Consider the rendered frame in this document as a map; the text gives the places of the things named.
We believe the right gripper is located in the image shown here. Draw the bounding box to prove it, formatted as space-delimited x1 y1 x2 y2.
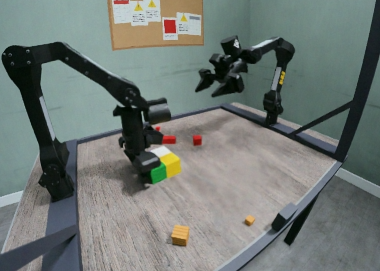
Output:
195 62 245 98

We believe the yellow cube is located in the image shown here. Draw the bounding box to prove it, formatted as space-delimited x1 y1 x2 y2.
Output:
161 152 181 178

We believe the small orange cube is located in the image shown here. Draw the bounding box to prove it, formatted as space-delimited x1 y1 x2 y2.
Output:
245 215 255 226
172 225 189 246

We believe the green cube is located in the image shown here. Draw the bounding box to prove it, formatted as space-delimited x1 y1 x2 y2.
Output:
146 162 167 185

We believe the white cube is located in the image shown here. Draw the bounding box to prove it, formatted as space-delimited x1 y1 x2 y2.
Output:
152 146 171 157

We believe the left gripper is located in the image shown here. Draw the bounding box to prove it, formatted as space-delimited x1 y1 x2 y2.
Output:
118 127 161 178

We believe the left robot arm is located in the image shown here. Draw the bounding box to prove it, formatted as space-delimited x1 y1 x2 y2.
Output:
1 41 171 203

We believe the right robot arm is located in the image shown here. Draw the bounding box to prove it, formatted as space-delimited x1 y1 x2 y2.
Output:
209 35 295 126

